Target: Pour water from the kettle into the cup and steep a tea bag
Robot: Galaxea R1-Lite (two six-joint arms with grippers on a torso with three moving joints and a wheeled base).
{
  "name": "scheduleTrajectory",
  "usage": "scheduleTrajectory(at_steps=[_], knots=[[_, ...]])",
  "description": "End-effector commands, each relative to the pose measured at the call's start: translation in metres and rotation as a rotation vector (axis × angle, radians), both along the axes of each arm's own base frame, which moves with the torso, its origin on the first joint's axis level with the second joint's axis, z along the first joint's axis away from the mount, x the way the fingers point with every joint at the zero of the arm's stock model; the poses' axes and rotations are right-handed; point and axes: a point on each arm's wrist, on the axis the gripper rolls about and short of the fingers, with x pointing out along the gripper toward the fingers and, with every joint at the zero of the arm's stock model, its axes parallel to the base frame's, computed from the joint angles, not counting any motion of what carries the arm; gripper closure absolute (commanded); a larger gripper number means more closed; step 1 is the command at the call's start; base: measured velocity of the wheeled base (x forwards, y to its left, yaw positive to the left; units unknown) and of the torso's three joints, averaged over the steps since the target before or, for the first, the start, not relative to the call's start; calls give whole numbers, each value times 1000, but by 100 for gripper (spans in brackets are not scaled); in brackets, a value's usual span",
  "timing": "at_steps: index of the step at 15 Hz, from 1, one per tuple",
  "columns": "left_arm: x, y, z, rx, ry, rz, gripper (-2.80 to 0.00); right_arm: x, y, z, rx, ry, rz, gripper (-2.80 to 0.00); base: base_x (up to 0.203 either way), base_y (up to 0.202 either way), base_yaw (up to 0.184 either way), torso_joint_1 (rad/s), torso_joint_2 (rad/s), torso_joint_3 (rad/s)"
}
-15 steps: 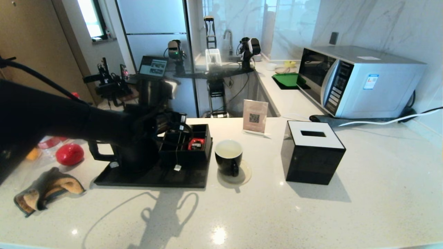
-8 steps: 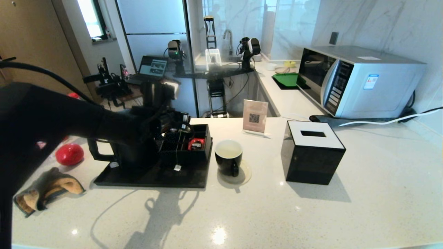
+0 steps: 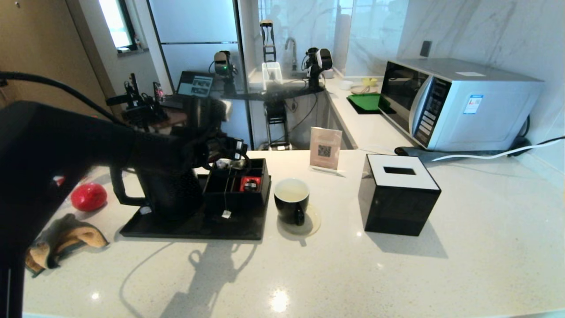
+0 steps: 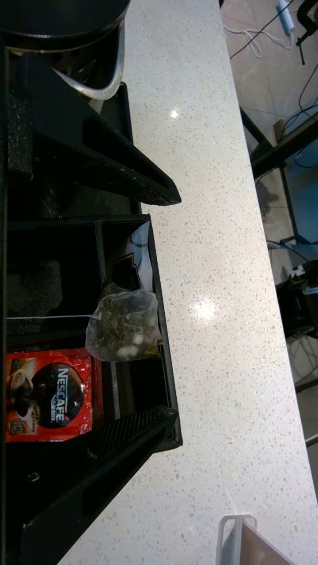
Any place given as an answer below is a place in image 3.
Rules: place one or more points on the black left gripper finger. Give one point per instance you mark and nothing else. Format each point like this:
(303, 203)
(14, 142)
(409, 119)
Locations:
(238, 148)
(214, 154)

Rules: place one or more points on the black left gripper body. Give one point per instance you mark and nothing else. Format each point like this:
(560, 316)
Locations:
(201, 121)

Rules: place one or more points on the clear pyramid tea bag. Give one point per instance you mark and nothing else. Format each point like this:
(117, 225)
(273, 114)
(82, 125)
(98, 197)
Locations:
(226, 214)

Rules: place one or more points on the black electric kettle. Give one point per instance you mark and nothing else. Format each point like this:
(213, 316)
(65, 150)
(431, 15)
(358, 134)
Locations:
(167, 194)

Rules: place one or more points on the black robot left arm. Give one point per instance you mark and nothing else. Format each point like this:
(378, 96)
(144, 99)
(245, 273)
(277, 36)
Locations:
(44, 145)

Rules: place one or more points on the brown wooden desk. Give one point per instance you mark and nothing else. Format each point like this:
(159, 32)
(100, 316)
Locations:
(172, 117)

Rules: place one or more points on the red packet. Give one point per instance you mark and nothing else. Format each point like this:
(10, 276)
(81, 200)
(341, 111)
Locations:
(250, 182)

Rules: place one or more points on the black laptop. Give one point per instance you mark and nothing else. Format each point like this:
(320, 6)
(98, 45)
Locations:
(196, 84)

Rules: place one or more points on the black compartment organizer box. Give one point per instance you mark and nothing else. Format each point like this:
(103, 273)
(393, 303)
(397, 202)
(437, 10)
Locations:
(216, 201)

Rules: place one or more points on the black rig stand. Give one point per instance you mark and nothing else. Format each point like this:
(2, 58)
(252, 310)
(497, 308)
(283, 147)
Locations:
(276, 115)

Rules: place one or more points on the black controller red lights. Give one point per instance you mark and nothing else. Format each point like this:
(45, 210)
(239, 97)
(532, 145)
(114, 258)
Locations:
(157, 90)

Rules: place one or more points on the black rectangular serving tray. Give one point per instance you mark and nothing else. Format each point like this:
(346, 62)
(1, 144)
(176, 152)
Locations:
(207, 229)

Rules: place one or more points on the black mug white inside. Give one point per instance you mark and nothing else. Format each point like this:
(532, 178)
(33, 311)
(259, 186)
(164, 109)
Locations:
(291, 207)

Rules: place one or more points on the QR code sign stand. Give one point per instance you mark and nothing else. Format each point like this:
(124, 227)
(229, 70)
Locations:
(325, 150)

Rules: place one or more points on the silver refrigerator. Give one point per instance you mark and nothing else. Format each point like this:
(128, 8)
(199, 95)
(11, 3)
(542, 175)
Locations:
(194, 22)

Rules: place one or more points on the translucent round coaster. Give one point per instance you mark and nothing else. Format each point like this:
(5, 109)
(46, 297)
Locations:
(314, 223)

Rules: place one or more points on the chrome faucet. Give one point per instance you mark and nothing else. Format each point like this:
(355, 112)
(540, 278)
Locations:
(290, 44)

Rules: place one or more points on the small white bowl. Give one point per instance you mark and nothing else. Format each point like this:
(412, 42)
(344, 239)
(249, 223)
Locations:
(346, 85)

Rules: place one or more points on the red apple toy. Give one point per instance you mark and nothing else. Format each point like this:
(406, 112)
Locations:
(88, 197)

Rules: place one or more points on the beige plate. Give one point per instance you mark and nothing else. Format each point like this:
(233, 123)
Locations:
(359, 90)

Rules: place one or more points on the green cutting board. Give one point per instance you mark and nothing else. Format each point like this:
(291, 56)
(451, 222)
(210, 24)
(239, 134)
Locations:
(366, 102)

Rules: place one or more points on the yellow item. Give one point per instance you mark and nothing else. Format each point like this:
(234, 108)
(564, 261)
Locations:
(370, 81)

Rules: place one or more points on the brown black oven mitt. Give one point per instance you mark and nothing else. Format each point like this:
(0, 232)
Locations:
(66, 234)

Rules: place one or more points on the black tissue box white lid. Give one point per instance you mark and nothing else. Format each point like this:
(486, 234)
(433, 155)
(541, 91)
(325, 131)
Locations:
(397, 207)

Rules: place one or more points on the silver microwave oven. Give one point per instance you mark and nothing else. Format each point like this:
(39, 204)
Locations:
(481, 115)

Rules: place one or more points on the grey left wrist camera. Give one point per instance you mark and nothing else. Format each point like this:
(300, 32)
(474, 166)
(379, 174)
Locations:
(227, 109)

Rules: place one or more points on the black upright frame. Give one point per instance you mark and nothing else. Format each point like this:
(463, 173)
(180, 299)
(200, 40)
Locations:
(266, 23)

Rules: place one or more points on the window with black frame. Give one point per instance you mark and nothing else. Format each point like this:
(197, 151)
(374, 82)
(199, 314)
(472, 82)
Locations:
(112, 22)

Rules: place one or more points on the dark wall socket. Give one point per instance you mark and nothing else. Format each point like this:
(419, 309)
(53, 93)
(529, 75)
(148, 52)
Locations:
(425, 48)

